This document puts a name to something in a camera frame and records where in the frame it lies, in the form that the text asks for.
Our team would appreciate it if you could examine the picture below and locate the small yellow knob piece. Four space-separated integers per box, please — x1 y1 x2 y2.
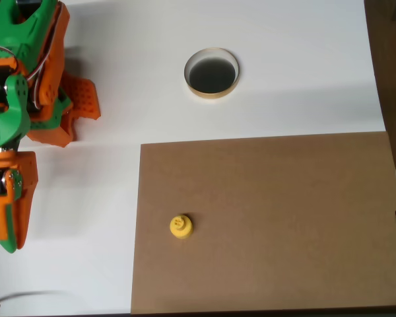
169 213 194 240

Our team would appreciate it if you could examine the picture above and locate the orange robot base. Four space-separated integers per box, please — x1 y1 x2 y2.
28 73 102 149

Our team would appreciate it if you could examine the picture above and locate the round dark dish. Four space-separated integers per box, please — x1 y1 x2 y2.
183 47 242 100

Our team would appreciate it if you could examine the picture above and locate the brown fibreboard panel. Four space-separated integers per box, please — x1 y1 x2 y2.
131 131 396 315

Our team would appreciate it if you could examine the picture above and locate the white red servo cable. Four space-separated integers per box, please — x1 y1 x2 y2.
25 5 64 110

